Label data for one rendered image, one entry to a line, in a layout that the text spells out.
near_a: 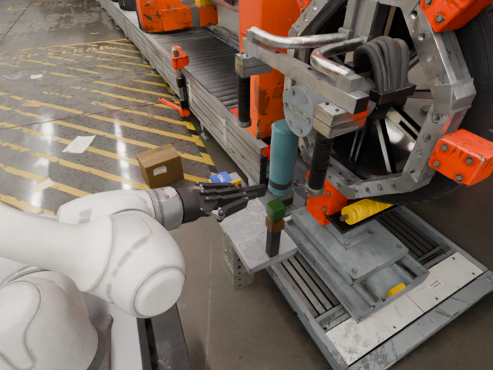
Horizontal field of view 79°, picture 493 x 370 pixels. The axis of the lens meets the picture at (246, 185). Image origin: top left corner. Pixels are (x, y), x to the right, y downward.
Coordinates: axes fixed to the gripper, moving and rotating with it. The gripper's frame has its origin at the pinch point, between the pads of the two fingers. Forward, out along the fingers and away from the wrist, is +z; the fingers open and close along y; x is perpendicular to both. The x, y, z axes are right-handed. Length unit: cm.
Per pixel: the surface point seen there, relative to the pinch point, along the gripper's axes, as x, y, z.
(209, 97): 18, 118, 53
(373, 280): 42, -18, 59
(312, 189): -8.0, -11.8, 5.4
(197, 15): -16, 231, 94
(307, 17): -39, 23, 23
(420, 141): -22.5, -19.9, 23.7
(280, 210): 3.2, -5.2, 5.9
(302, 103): -21.3, 3.6, 10.9
